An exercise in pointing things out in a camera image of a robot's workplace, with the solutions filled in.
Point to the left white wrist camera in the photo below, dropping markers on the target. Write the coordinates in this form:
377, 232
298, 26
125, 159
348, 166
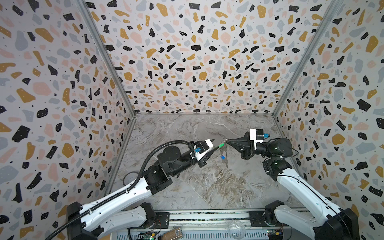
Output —
202, 149

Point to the clear glass cup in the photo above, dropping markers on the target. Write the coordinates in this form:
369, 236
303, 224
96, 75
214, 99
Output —
236, 229

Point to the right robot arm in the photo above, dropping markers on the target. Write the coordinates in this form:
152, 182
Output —
327, 220

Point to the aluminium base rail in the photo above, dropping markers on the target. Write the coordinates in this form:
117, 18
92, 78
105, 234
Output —
210, 220

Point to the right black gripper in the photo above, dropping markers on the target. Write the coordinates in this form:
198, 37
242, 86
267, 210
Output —
246, 147

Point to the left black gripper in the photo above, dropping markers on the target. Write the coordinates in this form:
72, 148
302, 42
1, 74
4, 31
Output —
203, 162

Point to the grey tape roll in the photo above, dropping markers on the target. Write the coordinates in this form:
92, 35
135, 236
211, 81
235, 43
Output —
130, 177

